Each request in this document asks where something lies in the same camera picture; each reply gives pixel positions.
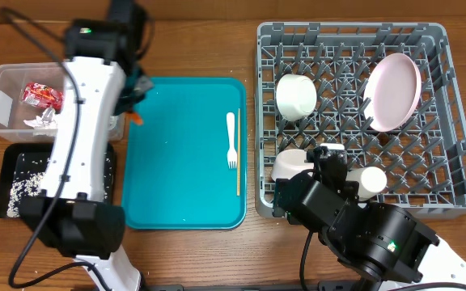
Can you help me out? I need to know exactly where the orange carrot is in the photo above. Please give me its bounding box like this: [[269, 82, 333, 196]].
[[131, 112, 143, 126]]

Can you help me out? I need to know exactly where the white cup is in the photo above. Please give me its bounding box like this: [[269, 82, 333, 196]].
[[346, 167, 388, 201]]

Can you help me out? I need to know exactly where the pink bowl with food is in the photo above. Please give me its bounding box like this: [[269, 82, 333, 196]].
[[271, 149, 314, 181]]

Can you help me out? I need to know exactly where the small white plate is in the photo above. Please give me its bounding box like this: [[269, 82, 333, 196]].
[[275, 74, 317, 121]]

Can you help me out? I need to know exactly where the white tissue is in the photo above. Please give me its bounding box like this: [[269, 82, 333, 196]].
[[24, 108, 58, 130]]

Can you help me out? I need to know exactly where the white plastic fork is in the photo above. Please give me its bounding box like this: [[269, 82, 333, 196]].
[[226, 112, 238, 169]]

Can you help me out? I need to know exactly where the red snack wrapper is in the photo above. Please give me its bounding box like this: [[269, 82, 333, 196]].
[[21, 82, 64, 111]]

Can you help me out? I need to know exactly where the large white plate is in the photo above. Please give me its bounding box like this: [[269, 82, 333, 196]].
[[363, 53, 422, 132]]

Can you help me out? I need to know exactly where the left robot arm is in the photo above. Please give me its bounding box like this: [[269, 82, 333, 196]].
[[19, 1, 154, 290]]

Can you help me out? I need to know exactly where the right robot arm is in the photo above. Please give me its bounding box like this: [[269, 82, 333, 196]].
[[271, 143, 466, 290]]

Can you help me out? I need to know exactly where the grey dishwasher rack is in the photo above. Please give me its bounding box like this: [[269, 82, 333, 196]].
[[254, 22, 466, 219]]

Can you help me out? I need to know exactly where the teal serving tray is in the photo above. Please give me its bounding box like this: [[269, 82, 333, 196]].
[[121, 77, 248, 230]]

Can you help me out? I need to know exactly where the wooden chopstick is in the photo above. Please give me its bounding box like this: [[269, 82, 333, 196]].
[[236, 108, 241, 196]]

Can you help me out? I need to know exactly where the clear plastic bin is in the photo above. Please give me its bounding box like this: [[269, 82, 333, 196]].
[[0, 61, 128, 143]]

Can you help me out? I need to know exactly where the black tray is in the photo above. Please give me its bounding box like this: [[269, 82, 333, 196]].
[[0, 141, 117, 219]]

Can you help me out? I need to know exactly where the rice and peanuts pile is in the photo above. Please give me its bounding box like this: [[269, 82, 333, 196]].
[[6, 155, 112, 218]]

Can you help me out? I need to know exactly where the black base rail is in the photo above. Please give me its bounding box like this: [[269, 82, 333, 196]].
[[145, 280, 356, 291]]

